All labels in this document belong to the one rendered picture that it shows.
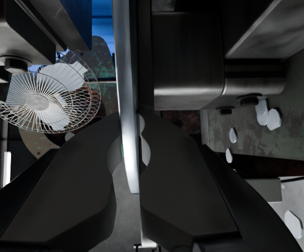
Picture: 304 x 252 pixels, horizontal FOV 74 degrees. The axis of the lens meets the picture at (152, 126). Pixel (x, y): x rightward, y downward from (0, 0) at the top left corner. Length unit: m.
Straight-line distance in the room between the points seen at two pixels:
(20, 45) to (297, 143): 0.29
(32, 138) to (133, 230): 5.99
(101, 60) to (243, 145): 1.48
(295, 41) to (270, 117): 0.08
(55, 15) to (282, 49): 0.23
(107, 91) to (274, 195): 1.34
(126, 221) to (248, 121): 7.08
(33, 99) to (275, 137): 1.02
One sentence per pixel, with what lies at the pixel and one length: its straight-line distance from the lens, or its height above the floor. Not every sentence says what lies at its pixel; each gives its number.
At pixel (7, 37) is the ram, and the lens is 0.26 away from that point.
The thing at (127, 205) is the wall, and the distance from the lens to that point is 7.13.
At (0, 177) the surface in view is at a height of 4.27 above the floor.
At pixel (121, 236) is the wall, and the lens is 7.46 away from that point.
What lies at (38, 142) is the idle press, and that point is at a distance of 1.74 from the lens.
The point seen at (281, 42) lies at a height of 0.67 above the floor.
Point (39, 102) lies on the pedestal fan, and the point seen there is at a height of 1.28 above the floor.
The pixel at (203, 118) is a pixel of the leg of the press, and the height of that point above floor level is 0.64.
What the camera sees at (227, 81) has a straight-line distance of 0.19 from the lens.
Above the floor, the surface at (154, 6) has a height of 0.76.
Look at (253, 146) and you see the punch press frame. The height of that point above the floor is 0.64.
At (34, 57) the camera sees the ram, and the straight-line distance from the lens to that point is 0.30.
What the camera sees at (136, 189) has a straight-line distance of 0.16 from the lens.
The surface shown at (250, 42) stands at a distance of 0.18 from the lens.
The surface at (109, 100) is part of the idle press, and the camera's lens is 1.59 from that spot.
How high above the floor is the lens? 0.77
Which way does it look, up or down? 2 degrees down
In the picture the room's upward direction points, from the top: 91 degrees counter-clockwise
